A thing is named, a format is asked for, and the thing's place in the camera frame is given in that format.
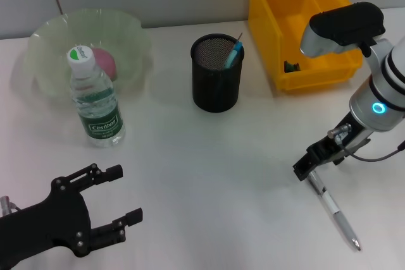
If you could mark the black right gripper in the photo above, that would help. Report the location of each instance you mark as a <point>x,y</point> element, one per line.
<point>329,151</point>

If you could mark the pink peach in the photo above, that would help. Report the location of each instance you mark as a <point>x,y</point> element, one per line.
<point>106,61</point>

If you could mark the black mesh pen holder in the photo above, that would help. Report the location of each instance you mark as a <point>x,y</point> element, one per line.
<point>216,89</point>

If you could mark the pale green glass fruit bowl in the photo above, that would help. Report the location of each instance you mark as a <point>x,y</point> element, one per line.
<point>47,39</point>

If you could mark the clear green-label water bottle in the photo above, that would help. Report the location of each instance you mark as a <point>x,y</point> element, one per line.
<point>98,112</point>

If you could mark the blue sheathed scissors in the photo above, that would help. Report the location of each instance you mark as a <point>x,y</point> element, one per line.
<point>234,55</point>

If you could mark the yellow plastic bin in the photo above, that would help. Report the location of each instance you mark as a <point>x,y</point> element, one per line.
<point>284,14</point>

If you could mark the silver white pen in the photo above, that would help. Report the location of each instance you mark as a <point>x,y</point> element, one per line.
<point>332,210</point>

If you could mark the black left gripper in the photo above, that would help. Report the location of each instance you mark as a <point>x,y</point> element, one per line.
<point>41,229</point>

